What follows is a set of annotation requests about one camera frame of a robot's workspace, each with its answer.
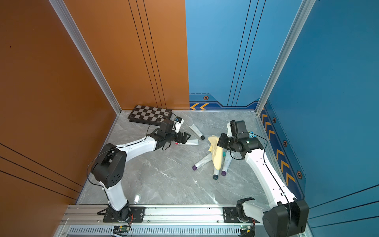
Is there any white tube pink cap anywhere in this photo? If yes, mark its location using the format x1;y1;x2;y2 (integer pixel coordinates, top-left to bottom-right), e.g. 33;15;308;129
175;139;199;146

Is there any yellow cleaning cloth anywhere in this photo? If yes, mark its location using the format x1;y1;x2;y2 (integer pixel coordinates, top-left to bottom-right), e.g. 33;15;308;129
208;135;224;170

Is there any white toothpaste tube purple cap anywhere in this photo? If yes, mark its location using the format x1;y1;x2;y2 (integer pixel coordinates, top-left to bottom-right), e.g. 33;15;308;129
221;153;233;176

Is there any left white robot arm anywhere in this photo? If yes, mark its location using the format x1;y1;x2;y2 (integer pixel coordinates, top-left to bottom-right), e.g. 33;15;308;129
91;117;190;222

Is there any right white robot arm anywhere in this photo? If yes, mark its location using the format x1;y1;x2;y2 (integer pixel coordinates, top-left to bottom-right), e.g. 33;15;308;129
217;133;309;237

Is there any white tube black cap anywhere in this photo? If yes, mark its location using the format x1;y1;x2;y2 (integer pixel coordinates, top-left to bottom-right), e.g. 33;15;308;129
189;124;205;140

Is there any teal small toy card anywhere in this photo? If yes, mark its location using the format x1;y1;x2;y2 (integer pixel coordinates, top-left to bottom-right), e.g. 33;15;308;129
249;131;257;138

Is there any folding chessboard box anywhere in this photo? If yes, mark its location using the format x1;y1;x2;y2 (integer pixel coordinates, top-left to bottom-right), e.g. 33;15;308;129
128;105;172;126

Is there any right green circuit board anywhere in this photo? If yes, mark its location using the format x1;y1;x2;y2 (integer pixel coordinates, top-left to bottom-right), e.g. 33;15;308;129
239;225;256;237

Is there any green circuit board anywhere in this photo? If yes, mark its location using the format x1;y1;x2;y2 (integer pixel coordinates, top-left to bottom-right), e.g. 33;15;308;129
239;225;256;237
113;225;133;237

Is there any left green circuit board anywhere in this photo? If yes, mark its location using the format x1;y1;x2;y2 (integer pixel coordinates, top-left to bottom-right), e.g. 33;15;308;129
113;225;133;237

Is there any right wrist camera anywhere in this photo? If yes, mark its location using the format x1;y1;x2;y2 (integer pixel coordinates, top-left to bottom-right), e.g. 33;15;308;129
230;120;249;139

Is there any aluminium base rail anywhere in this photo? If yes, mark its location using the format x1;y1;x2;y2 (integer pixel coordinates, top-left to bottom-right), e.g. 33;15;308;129
55;204;268;237

